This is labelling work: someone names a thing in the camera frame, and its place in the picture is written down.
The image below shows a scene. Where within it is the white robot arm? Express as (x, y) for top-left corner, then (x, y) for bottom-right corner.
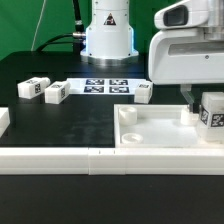
(81, 0), (224, 102)

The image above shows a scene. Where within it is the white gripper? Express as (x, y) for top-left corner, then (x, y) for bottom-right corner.
(148, 28), (224, 112)

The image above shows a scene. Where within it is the black cable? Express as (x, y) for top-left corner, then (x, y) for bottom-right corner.
(35, 0), (87, 53)

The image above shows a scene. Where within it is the white square tabletop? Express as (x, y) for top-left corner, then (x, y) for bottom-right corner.
(114, 104), (224, 149)

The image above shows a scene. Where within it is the white sheet with fiducial tags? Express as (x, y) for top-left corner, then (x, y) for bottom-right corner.
(67, 78), (145, 95)

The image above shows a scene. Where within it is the white left fence piece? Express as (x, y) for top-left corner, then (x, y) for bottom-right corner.
(0, 107), (10, 137)

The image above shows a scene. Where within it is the white thin cable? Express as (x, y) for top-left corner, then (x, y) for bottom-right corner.
(31, 0), (47, 52)

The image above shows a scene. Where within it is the white front fence wall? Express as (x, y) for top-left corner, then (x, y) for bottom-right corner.
(0, 147), (224, 175)

